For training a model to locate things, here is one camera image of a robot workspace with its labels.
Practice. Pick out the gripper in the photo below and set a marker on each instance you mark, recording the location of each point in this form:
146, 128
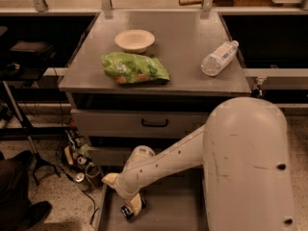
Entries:
124, 184

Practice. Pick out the blue pepsi can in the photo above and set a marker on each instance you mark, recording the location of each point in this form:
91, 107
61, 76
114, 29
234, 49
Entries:
128, 213

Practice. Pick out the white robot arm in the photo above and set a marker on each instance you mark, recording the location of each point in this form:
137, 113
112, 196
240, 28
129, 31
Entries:
244, 151

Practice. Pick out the grey middle drawer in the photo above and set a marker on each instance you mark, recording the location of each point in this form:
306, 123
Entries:
109, 156

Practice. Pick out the grey drawer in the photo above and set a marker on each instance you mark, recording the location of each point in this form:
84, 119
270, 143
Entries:
136, 124
174, 203
109, 156

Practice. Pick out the silver can on floor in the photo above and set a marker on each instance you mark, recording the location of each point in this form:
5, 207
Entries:
82, 182

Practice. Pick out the grey bottom drawer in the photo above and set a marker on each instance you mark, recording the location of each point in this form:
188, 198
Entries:
174, 203

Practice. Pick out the grey top drawer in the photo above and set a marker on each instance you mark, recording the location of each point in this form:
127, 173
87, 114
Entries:
136, 124

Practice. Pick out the grey drawer cabinet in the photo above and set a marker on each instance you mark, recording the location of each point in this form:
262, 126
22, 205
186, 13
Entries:
182, 40

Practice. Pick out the brown cup on floor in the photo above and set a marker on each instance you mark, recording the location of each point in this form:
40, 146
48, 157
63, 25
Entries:
94, 175

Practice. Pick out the clutter pile on floor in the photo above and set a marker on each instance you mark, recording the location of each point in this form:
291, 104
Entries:
76, 152

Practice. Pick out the black tripod stand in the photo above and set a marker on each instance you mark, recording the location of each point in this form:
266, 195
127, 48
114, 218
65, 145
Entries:
10, 71

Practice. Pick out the person leg with shoe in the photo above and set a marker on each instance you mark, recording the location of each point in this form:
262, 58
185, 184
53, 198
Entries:
17, 213

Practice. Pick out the green chip bag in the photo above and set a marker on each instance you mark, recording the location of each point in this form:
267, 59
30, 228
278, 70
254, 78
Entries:
128, 68

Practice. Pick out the white paper bowl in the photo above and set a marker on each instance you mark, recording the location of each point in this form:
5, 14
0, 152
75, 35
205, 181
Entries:
134, 41

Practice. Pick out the clear plastic water bottle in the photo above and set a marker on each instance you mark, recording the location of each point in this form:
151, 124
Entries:
213, 64

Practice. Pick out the black box on shelf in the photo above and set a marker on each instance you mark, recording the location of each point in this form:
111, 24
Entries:
32, 53

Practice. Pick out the wooden stick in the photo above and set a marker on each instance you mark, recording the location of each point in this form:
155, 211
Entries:
189, 2

